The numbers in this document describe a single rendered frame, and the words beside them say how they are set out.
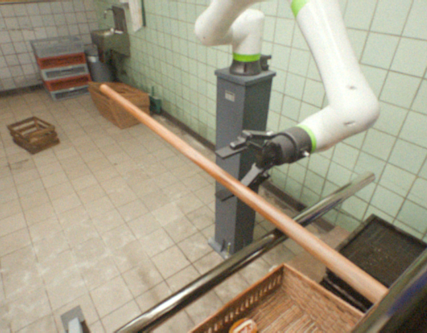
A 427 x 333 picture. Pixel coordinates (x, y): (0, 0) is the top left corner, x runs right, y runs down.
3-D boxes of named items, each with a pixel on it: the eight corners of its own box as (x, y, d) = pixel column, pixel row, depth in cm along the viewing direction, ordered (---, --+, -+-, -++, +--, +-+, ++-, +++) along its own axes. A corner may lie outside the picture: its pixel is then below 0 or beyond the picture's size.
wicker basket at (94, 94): (113, 123, 329) (108, 100, 313) (91, 108, 363) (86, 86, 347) (149, 111, 356) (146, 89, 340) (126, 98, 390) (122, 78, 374)
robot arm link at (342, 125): (316, 29, 87) (287, 25, 83) (347, -3, 77) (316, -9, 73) (357, 139, 79) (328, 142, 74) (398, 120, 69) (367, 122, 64)
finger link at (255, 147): (271, 158, 72) (275, 154, 72) (247, 147, 64) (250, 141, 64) (261, 152, 75) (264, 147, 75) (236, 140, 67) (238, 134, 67)
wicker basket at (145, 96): (114, 117, 326) (110, 94, 310) (91, 104, 359) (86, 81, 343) (151, 106, 354) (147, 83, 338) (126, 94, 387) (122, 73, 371)
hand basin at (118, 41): (135, 81, 410) (124, 7, 357) (111, 86, 392) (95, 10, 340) (123, 73, 441) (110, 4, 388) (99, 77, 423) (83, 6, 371)
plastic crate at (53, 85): (92, 83, 431) (90, 73, 422) (49, 92, 402) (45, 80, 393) (84, 76, 458) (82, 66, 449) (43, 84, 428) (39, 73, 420)
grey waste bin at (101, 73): (119, 87, 460) (112, 51, 428) (95, 92, 442) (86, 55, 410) (110, 81, 485) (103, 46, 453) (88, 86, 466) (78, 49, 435)
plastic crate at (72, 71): (89, 73, 421) (86, 63, 412) (43, 81, 393) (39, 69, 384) (82, 67, 448) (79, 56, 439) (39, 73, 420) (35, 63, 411)
